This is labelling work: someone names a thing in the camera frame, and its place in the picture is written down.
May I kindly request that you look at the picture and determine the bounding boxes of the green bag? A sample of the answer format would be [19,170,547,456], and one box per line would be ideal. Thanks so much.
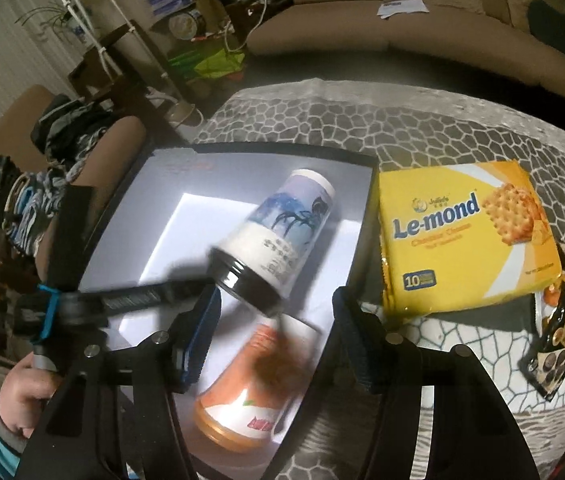
[167,45,246,86]

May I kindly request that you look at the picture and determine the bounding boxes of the person's left hand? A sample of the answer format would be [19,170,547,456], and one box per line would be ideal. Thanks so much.
[0,352,66,441]

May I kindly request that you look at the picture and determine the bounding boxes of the white pole rack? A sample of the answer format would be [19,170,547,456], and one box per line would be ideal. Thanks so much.
[32,0,138,81]

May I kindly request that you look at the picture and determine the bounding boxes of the round tin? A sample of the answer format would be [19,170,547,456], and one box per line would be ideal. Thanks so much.
[167,10,206,41]

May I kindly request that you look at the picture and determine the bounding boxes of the orange bottle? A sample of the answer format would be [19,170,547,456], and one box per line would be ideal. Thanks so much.
[193,322,323,448]

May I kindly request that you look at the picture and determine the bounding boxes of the pile of clothes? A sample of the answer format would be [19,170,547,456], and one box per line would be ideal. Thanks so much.
[0,95,123,256]

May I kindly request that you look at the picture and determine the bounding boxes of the brown chair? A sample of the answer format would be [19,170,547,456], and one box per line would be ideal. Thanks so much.
[35,115,148,281]

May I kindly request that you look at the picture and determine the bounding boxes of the grey stone-pattern tablecloth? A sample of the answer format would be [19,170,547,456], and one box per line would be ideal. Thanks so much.
[190,77,565,480]

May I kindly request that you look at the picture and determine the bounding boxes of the tan chair back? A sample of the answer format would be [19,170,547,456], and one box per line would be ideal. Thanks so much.
[0,85,68,186]

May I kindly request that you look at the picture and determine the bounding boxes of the black box white inside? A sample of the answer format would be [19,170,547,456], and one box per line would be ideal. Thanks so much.
[70,142,380,480]

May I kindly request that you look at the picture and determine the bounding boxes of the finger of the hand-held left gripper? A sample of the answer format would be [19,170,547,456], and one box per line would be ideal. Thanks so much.
[97,260,223,322]

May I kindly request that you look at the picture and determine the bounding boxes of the white clothes iron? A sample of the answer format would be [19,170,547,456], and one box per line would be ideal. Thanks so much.
[145,85,203,128]

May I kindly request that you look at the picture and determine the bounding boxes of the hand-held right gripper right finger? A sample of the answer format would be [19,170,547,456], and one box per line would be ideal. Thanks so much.
[260,286,553,480]

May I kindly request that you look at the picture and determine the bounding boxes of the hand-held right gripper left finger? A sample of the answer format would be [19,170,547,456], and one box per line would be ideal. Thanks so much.
[15,287,223,480]

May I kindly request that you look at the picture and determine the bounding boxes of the dark wooden side table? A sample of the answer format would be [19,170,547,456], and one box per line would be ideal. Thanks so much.
[67,20,193,126]

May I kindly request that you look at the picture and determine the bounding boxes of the dark cookie packet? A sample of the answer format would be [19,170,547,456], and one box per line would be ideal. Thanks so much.
[519,242,565,401]

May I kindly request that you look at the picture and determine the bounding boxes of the yellow cracker pack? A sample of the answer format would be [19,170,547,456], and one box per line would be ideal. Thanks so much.
[377,159,563,318]

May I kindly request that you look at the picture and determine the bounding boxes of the white cable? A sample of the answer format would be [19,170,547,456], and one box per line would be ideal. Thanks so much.
[222,0,268,53]

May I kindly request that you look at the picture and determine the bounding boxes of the white blue bottle black lid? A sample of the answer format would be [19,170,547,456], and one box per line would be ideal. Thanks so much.
[210,169,337,317]

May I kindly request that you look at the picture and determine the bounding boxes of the beige sofa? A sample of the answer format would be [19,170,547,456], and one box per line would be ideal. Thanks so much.
[245,0,565,111]

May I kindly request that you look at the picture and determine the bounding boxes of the white paper sheet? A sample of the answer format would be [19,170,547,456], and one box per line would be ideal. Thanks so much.
[376,0,430,20]

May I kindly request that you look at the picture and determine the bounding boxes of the green houseplant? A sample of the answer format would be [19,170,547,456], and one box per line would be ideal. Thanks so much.
[15,0,93,41]

